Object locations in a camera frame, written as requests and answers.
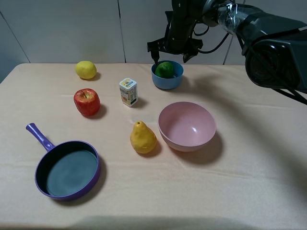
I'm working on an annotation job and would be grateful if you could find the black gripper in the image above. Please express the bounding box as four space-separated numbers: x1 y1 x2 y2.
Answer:
147 11 203 64

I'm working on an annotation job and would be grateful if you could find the green lime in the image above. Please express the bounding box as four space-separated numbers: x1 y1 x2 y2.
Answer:
155 61 175 79

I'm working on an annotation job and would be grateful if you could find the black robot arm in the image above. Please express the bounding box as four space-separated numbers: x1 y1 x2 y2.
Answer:
147 0 307 104

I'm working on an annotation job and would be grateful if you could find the blue bowl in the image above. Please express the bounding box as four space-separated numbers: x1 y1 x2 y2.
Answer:
151 60 184 90

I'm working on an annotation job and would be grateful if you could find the small white carton box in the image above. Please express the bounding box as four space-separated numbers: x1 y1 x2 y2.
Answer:
119 78 138 107

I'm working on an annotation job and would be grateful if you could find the pink bowl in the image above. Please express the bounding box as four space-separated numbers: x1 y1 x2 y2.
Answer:
158 102 216 152

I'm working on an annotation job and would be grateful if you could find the yellow lemon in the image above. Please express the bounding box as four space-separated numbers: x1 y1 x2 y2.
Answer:
75 61 97 80

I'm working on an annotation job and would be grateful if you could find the yellow pear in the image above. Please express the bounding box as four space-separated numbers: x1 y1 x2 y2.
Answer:
130 121 157 154

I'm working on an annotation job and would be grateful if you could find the red apple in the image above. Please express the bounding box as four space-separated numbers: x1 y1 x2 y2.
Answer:
73 88 101 117

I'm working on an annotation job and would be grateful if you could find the beige tablecloth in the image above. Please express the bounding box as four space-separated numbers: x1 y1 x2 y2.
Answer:
0 64 307 230

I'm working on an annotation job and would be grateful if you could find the purple frying pan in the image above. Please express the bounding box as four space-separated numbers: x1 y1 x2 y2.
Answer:
26 123 101 201

